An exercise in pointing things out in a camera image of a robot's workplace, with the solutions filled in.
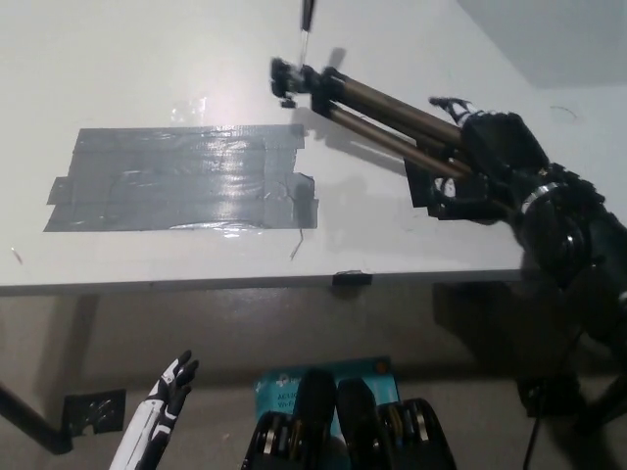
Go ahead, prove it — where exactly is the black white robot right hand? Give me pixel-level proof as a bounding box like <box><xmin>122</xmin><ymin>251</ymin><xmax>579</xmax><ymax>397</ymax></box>
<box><xmin>427</xmin><ymin>96</ymin><xmax>555</xmax><ymax>227</ymax></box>

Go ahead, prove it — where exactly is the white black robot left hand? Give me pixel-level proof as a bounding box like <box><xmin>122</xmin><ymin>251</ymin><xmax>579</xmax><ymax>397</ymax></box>
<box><xmin>109</xmin><ymin>349</ymin><xmax>201</xmax><ymax>470</ymax></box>

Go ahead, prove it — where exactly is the black bronze camera tripod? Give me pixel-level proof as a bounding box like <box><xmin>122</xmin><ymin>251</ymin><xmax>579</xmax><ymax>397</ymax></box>
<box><xmin>268</xmin><ymin>0</ymin><xmax>513</xmax><ymax>219</ymax></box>

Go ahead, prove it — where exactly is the black tape floor patch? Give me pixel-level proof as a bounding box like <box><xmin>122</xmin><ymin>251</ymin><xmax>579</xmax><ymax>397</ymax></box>
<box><xmin>62</xmin><ymin>388</ymin><xmax>127</xmax><ymax>438</ymax></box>

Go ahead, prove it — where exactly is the teal cardboard box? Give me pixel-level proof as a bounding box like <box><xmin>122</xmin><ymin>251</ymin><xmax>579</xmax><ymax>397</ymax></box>
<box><xmin>253</xmin><ymin>355</ymin><xmax>401</xmax><ymax>442</ymax></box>

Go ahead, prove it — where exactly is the black table leg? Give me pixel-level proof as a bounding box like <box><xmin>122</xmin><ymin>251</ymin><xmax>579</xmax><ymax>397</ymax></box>
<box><xmin>0</xmin><ymin>381</ymin><xmax>74</xmax><ymax>455</ymax></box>

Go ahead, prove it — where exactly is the black table edge clip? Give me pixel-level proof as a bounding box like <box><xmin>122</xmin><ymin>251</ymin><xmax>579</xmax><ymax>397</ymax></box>
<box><xmin>332</xmin><ymin>267</ymin><xmax>372</xmax><ymax>288</ymax></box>

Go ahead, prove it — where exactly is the grey duct tape patch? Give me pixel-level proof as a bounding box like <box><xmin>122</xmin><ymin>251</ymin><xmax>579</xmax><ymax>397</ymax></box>
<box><xmin>42</xmin><ymin>124</ymin><xmax>320</xmax><ymax>234</ymax></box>

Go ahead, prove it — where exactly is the black cable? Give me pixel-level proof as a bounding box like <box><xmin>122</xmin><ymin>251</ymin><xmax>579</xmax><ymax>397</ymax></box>
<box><xmin>519</xmin><ymin>376</ymin><xmax>579</xmax><ymax>470</ymax></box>

